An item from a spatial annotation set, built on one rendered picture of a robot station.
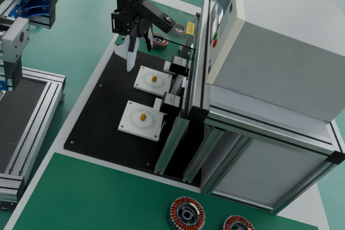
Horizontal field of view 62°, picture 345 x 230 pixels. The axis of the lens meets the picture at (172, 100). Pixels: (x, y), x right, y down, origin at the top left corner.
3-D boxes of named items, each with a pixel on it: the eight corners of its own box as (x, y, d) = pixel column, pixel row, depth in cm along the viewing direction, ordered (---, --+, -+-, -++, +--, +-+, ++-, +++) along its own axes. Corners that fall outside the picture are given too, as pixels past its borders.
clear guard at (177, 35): (121, 39, 102) (124, 25, 98) (136, 11, 119) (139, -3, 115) (207, 68, 105) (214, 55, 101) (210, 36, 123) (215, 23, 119)
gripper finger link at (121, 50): (113, 68, 78) (120, 35, 78) (133, 72, 77) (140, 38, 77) (108, 65, 75) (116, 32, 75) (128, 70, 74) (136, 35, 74)
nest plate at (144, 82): (133, 88, 121) (133, 85, 120) (140, 67, 132) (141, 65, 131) (167, 98, 122) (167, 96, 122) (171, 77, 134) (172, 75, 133)
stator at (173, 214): (183, 244, 83) (187, 240, 81) (159, 212, 88) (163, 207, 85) (208, 223, 90) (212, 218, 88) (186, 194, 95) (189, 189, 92)
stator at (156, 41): (143, 44, 149) (145, 38, 147) (150, 35, 157) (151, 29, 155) (163, 53, 149) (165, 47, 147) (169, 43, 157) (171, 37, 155)
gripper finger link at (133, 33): (131, 53, 77) (138, 22, 78) (137, 55, 77) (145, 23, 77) (124, 50, 73) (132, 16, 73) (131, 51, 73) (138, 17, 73)
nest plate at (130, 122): (117, 130, 103) (118, 127, 102) (127, 102, 114) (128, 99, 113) (157, 141, 104) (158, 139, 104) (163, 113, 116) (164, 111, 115)
